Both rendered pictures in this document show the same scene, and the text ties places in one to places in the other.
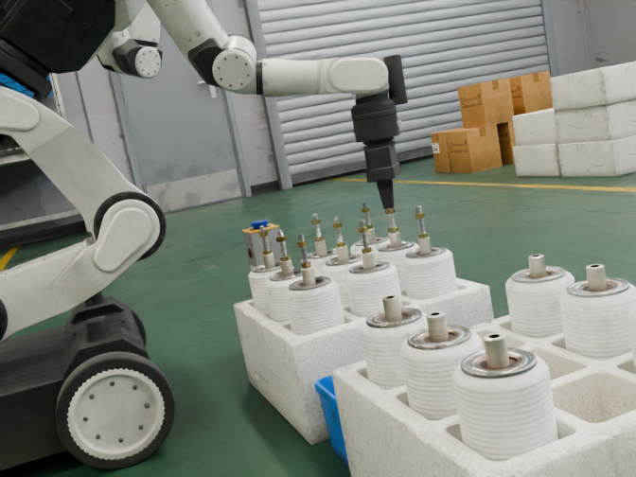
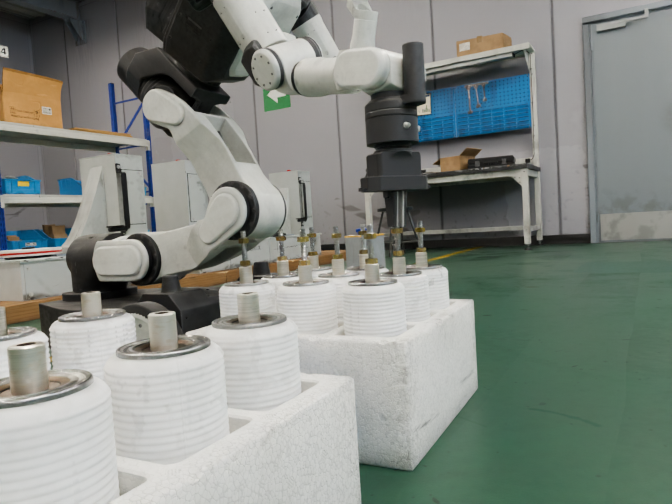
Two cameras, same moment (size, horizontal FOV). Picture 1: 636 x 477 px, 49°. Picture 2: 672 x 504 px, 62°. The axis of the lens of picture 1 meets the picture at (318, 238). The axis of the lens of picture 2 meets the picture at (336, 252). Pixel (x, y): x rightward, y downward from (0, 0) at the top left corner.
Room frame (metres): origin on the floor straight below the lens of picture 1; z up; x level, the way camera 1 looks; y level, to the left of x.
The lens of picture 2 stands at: (0.65, -0.78, 0.35)
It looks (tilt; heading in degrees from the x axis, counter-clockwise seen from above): 3 degrees down; 47
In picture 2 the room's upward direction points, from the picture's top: 4 degrees counter-clockwise
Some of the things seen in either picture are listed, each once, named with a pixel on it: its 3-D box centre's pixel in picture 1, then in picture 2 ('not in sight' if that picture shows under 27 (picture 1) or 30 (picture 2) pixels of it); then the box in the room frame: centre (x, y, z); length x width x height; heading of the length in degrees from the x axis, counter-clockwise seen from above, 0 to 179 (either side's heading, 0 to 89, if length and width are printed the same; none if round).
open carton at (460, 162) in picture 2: not in sight; (457, 162); (5.43, 2.49, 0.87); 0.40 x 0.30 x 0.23; 94
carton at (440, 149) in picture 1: (456, 149); not in sight; (5.30, -1.17, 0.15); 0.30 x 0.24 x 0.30; 107
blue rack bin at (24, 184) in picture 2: not in sight; (7, 185); (2.07, 5.30, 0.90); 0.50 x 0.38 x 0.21; 109
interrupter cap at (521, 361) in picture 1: (498, 363); not in sight; (0.67, -0.16, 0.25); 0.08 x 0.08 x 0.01
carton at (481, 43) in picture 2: not in sight; (484, 47); (5.61, 2.24, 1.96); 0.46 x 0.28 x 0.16; 104
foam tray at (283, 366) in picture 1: (358, 338); (344, 363); (1.34, -0.04, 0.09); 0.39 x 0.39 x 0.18; 20
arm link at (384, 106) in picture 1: (376, 88); (398, 85); (1.39, -0.17, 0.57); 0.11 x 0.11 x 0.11; 1
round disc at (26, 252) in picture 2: not in sight; (28, 252); (1.44, 2.32, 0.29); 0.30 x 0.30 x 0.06
